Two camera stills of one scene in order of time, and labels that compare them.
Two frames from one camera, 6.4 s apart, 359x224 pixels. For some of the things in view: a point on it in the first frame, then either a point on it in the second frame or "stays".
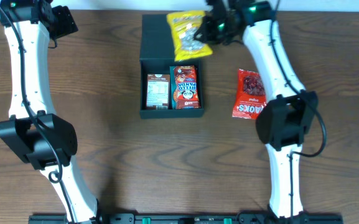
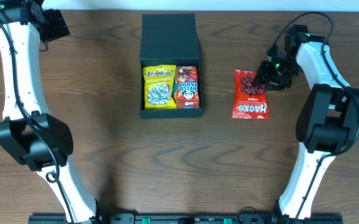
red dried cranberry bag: x=251 y=96 stays
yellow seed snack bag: x=183 y=26 -> x=159 y=83
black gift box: x=156 y=56 stays
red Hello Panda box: x=185 y=94 stays
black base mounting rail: x=188 y=218 stays
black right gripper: x=203 y=29 -> x=262 y=76
